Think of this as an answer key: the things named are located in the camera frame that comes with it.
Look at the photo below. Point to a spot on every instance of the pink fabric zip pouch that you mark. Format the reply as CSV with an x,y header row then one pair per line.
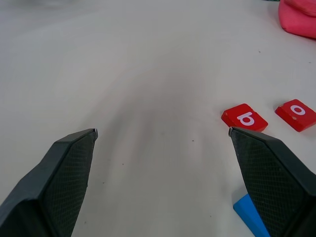
x,y
298,19

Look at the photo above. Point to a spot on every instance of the blue tile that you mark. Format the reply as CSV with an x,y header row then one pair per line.
x,y
247,212

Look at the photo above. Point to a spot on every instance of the red letter tile o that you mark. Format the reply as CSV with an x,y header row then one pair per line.
x,y
287,114

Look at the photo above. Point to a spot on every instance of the red letter b block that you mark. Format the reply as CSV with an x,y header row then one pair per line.
x,y
232,116

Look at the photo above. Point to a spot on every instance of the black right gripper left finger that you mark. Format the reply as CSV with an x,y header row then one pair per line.
x,y
44,187

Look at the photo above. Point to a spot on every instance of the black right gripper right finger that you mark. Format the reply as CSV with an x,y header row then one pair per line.
x,y
276,177

